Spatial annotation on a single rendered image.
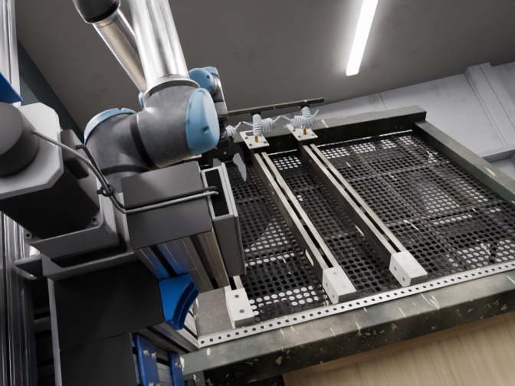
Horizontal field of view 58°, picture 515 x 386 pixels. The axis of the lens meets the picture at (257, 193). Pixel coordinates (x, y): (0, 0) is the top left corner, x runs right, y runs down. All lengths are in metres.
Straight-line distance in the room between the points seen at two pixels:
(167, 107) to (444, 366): 1.31
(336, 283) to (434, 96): 5.29
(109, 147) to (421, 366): 1.28
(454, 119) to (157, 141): 5.83
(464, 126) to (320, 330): 5.31
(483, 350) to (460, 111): 5.01
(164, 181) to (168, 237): 0.07
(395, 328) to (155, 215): 1.10
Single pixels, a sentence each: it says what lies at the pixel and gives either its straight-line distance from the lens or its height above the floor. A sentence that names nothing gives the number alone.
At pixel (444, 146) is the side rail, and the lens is 2.50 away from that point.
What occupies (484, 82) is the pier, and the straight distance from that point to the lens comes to 6.85.
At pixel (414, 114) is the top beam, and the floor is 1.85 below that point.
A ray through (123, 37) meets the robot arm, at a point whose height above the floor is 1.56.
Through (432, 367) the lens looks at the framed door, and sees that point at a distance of 1.78.
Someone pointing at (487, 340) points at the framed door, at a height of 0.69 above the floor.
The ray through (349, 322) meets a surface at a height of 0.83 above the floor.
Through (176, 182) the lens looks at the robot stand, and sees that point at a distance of 0.54.
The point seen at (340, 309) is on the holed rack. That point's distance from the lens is 1.48.
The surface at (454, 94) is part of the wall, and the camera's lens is 6.76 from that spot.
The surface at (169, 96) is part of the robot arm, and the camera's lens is 0.90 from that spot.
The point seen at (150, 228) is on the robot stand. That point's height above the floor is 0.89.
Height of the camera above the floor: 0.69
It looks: 23 degrees up
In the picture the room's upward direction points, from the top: 16 degrees counter-clockwise
